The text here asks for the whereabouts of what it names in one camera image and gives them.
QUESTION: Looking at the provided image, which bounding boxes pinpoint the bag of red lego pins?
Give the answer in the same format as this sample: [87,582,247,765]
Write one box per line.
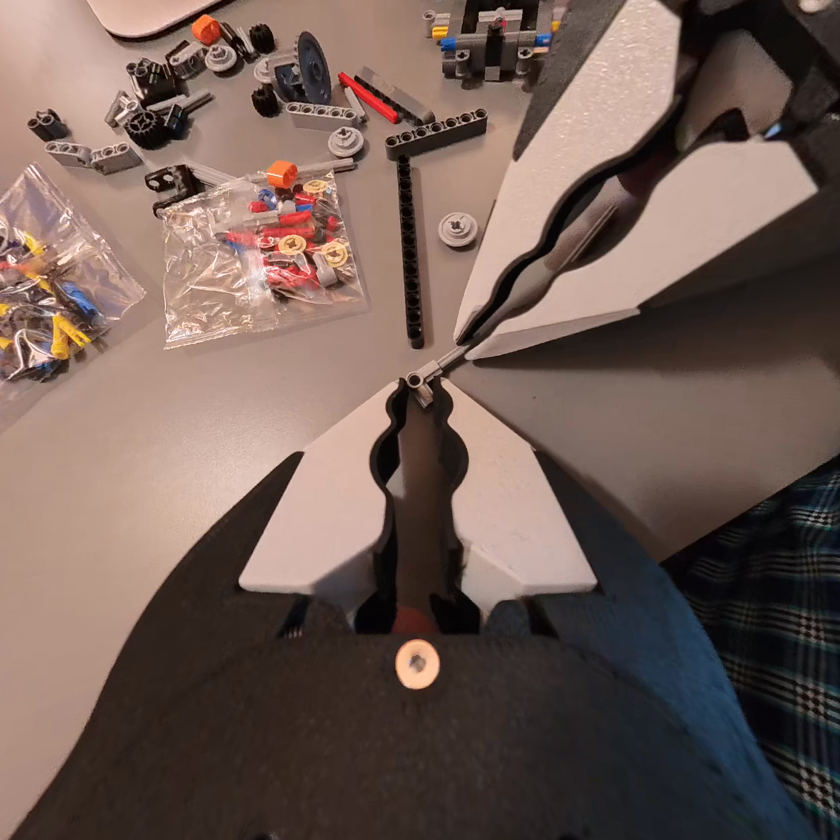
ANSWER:
[161,164,366,350]

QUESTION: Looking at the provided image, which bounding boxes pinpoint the black lego u bracket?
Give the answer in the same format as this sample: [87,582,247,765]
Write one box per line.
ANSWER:
[144,164,206,219]

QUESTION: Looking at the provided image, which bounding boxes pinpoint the short grey lego axle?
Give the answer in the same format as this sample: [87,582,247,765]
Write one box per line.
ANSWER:
[147,89,215,118]

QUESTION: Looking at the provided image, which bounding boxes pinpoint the white rounded board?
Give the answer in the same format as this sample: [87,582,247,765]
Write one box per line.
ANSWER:
[85,0,238,42]

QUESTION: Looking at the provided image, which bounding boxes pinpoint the long black lego beam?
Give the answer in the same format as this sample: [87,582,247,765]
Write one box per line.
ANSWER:
[395,156,427,350]

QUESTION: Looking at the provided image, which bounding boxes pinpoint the bundle of grey lego axles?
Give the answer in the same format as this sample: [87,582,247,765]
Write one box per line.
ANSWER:
[189,159,359,191]

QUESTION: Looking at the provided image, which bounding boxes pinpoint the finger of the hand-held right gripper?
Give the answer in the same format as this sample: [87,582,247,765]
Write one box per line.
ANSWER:
[454,0,683,343]
[465,136,821,361]

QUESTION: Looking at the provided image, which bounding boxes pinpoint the black lego pin piece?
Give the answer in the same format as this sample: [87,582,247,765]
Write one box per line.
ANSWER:
[219,22,256,64]

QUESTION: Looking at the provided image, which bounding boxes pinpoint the grey lego pin connector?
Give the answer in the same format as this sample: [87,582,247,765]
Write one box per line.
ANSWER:
[45,140,94,169]
[90,142,144,175]

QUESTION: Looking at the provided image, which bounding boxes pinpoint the bag of yellow blue pins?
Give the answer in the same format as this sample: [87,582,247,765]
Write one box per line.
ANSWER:
[0,164,147,421]

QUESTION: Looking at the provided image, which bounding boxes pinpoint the grey lego liftarm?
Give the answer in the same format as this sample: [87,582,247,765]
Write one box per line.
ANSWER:
[166,40,206,77]

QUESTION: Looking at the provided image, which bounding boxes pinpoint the dark grey lego beam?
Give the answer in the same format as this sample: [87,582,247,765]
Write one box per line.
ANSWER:
[354,65,438,130]

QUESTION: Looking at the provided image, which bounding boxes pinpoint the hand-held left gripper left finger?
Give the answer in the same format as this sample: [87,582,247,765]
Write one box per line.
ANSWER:
[239,379,406,618]

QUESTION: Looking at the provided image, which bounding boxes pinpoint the grey lego assembly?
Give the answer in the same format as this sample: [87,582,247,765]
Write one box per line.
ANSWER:
[423,0,563,87]

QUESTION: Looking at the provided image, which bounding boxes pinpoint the large dark blue gear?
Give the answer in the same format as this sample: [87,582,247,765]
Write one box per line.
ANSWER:
[271,31,333,104]

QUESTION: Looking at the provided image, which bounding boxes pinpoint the short black lego beam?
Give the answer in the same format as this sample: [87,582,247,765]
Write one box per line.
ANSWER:
[385,113,488,162]

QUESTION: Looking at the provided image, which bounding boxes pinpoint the red lego axle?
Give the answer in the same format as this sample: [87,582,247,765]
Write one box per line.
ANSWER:
[337,70,402,124]

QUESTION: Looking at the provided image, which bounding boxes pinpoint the black lego block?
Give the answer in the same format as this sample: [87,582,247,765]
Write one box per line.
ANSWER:
[126,58,186,101]

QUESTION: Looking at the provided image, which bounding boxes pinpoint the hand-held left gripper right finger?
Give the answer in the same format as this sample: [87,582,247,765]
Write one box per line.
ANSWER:
[436,381,598,618]

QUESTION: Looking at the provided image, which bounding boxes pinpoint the plaid trousers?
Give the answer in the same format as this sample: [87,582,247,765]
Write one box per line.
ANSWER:
[661,459,840,840]

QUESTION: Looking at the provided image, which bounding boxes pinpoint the light grey lego beam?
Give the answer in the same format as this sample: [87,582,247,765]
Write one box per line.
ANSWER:
[283,101,366,130]

